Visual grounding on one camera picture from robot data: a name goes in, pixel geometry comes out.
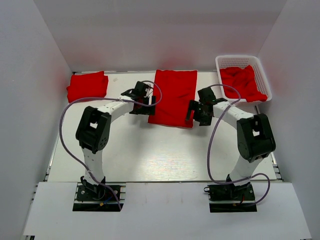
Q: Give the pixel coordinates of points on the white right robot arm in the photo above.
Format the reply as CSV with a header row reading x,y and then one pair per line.
x,y
255,139

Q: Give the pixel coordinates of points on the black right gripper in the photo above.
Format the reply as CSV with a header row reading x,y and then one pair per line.
x,y
197,114

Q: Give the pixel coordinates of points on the white plastic basket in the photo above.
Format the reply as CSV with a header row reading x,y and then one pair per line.
x,y
242,61

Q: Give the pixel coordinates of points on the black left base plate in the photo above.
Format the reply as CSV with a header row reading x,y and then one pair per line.
x,y
86,201

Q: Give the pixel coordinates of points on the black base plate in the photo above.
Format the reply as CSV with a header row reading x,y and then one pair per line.
x,y
230,198
86,201

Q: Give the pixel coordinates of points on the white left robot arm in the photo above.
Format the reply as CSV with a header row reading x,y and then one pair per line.
x,y
93,134

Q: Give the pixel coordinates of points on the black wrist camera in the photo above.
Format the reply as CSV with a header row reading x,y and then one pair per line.
x,y
206,95
140,90

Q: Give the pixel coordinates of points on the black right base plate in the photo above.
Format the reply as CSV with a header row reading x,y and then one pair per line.
x,y
230,198

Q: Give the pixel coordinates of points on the red t-shirts in basket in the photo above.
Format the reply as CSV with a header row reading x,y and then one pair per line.
x,y
243,80

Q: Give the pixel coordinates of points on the red t-shirt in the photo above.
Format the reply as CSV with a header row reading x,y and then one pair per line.
x,y
176,90
87,85

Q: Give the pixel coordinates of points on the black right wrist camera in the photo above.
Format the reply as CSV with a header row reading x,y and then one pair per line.
x,y
206,95

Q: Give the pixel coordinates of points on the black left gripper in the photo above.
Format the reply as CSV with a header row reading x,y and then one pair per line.
x,y
144,108

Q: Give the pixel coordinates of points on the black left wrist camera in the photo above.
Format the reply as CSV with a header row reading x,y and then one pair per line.
x,y
140,90

